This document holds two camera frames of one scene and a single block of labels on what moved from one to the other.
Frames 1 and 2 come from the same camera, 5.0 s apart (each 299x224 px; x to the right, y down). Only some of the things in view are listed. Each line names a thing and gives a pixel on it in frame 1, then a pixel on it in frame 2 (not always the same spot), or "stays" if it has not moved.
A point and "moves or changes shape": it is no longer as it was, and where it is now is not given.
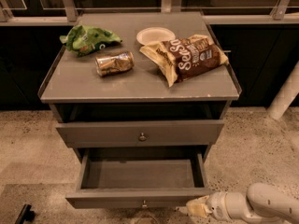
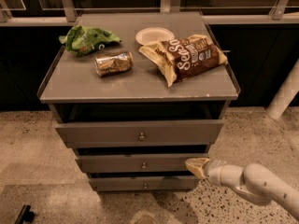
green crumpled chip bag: [80, 40] stays
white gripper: [215, 204] to [213, 173]
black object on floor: [25, 215] stays
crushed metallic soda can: [114, 63] stays
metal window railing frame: [171, 5] stays
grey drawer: [139, 177] moves or changes shape
